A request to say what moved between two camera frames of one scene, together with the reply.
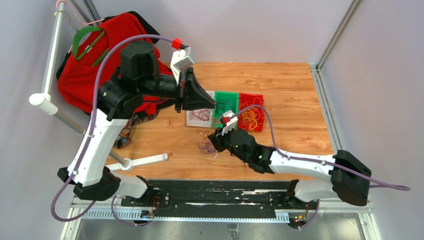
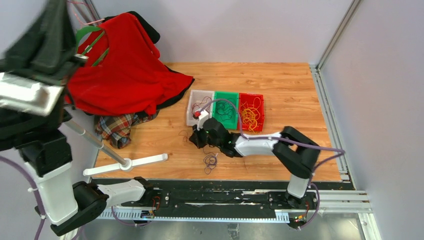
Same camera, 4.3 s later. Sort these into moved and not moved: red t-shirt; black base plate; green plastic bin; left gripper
Moved: left gripper
Not moved: red t-shirt; green plastic bin; black base plate
